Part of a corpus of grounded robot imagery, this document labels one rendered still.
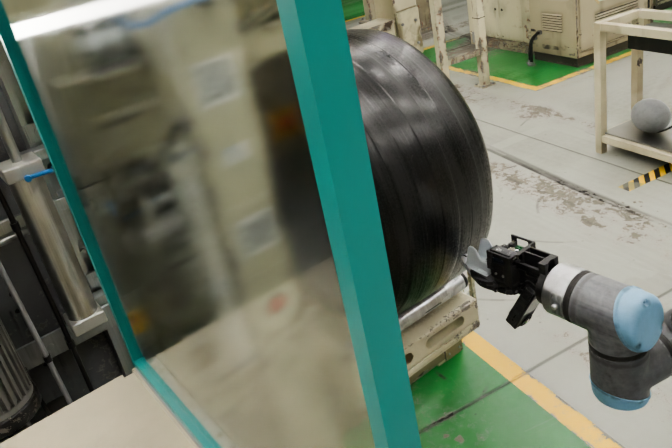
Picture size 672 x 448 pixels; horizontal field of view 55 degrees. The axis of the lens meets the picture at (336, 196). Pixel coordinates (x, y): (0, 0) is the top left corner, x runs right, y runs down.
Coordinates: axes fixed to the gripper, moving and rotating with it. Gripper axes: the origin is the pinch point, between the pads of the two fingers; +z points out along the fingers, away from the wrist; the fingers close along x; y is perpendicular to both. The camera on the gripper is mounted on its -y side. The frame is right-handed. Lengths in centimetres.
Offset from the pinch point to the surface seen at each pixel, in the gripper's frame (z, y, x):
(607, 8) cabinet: 241, -60, -426
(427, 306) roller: 12.8, -15.6, 1.3
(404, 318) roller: 13.0, -15.0, 7.8
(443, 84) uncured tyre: 6.6, 33.1, -6.0
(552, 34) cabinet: 275, -76, -398
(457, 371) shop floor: 72, -105, -56
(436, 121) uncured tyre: 2.9, 28.6, 0.4
